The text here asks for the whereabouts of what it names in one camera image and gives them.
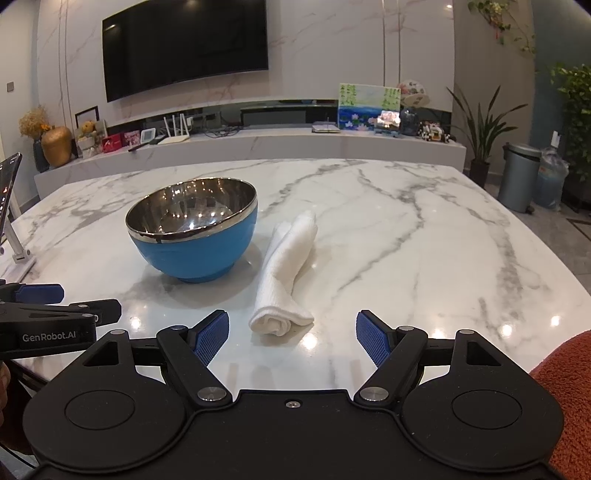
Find white towel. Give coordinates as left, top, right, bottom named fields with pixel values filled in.
left=248, top=210, right=319, bottom=337

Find orange fuzzy clothing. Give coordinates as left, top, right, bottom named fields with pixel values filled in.
left=530, top=330, right=591, bottom=480

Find black picture frame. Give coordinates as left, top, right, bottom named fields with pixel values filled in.
left=75, top=105, right=100, bottom=134

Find blue steel-lined bowl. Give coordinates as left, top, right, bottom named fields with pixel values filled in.
left=124, top=176, right=258, bottom=283

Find lotus pond painting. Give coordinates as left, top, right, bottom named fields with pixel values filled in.
left=338, top=83, right=400, bottom=132

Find long-leaf potted plant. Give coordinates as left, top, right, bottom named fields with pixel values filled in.
left=445, top=85, right=513, bottom=188

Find marble television console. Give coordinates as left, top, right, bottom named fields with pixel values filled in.
left=34, top=127, right=467, bottom=199

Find tangled cables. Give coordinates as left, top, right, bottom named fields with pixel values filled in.
left=203, top=121, right=242, bottom=137

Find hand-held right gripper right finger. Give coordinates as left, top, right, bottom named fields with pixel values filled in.
left=353, top=309, right=507, bottom=408

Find black wall television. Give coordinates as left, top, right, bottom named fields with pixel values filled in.
left=102, top=0, right=269, bottom=103

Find leafy green plant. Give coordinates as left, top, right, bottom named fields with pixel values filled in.
left=549, top=62, right=591, bottom=185

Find hanging plant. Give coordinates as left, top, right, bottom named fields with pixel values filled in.
left=466, top=0, right=536, bottom=56

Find dark vase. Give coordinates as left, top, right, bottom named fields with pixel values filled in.
left=32, top=138, right=51, bottom=174

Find gold vase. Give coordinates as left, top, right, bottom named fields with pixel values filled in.
left=41, top=126, right=74, bottom=168

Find white router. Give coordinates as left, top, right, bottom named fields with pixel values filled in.
left=157, top=115, right=195, bottom=146

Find black media box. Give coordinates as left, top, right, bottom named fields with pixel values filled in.
left=240, top=105, right=338, bottom=126

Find white phone stand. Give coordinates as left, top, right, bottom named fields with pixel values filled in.
left=0, top=185, right=37, bottom=268

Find small photo frame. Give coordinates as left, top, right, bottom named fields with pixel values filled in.
left=376, top=110, right=402, bottom=136

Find cow toy figure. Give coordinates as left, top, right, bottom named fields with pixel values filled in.
left=418, top=121, right=451, bottom=144

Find grey trash can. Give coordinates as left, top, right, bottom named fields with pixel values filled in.
left=498, top=142, right=542, bottom=213

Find bagged water jug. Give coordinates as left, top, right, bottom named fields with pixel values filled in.
left=536, top=148, right=570, bottom=210

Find round paper fan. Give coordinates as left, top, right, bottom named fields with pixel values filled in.
left=397, top=79, right=432, bottom=109

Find teddy bear bouquet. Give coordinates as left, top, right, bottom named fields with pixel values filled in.
left=76, top=120, right=108, bottom=158

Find dark jar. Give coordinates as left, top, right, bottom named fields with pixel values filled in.
left=399, top=107, right=421, bottom=137

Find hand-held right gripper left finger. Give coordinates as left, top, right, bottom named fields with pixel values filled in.
left=82, top=309, right=234, bottom=408

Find dried flower bunch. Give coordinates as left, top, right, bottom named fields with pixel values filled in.
left=18, top=105, right=51, bottom=139

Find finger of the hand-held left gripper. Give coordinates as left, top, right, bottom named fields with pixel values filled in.
left=0, top=279, right=64, bottom=304
left=59, top=298, right=123, bottom=325

